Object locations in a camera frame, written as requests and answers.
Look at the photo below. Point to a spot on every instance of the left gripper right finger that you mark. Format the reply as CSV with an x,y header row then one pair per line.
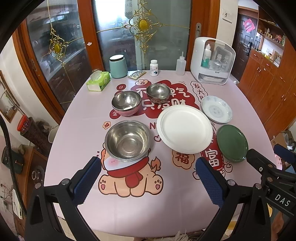
x,y
253,222

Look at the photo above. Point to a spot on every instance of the dark entrance door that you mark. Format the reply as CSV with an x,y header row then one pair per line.
x,y
244,39

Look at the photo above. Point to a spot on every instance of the white sterilizer appliance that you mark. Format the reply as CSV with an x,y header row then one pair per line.
x,y
212,61

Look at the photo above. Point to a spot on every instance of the pink steel bowl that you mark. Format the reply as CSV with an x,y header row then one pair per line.
x,y
126,103

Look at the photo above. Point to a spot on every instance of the small steel bowl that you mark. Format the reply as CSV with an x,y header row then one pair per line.
x,y
158,93

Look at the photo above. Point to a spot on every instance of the green tissue box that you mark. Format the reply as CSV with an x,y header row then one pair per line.
x,y
98,80

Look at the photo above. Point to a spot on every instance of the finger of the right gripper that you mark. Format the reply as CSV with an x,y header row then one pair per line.
x,y
261,164
284,153

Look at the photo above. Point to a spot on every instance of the large steel bowl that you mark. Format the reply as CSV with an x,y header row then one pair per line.
x,y
128,140

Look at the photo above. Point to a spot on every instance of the white paper plate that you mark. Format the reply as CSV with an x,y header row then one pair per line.
x,y
184,129

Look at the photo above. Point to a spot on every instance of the mint green canister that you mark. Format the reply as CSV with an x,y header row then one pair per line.
x,y
118,66

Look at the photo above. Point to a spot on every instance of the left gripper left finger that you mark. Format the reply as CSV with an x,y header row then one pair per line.
x,y
42,221

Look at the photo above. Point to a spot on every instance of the clear squeeze bottle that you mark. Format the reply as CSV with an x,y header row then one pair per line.
x,y
181,65

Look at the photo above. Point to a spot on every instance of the blue patterned porcelain plate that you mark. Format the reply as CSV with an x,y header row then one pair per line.
x,y
216,109

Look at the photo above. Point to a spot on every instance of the glass sliding door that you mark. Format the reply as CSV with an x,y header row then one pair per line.
x,y
60,43

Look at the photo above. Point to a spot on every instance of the green plate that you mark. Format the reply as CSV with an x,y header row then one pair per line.
x,y
232,143

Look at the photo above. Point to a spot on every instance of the pink cartoon tablecloth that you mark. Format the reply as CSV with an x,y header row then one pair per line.
x,y
159,194

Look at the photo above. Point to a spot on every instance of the wooden cabinet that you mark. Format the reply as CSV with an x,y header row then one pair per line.
x,y
268,81

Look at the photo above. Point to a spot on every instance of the white pill bottle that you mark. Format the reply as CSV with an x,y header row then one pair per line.
x,y
154,68

